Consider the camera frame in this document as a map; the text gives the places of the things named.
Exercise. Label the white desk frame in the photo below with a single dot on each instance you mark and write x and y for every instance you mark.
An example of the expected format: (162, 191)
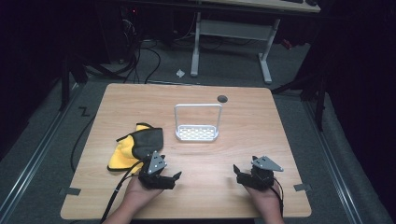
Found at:
(236, 29)

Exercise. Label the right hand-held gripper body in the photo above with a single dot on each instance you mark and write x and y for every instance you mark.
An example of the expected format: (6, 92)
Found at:
(260, 179)

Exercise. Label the metal floor rail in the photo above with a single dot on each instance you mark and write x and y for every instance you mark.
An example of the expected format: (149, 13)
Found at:
(336, 168)
(34, 161)

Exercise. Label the dark computer tower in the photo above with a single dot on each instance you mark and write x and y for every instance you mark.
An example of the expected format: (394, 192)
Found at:
(129, 31)

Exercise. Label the grey tape piece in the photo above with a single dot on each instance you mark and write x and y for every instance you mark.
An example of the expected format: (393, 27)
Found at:
(302, 187)
(73, 191)

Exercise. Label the person's left hand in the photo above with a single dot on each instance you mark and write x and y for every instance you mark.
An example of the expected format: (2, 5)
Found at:
(138, 194)

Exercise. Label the person's right hand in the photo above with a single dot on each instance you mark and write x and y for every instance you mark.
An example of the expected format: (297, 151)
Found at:
(267, 200)

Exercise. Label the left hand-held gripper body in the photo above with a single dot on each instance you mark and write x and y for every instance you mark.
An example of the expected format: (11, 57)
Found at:
(155, 180)

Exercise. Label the black metal stand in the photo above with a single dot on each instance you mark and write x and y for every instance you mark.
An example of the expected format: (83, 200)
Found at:
(64, 84)
(319, 102)

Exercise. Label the small red object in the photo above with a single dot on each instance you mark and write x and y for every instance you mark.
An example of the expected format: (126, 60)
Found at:
(287, 44)

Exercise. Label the white paper scrap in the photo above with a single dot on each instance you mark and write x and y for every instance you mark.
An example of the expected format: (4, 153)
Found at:
(180, 73)

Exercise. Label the black and yellow cloth bag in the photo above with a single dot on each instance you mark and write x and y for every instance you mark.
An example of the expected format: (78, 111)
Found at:
(146, 141)

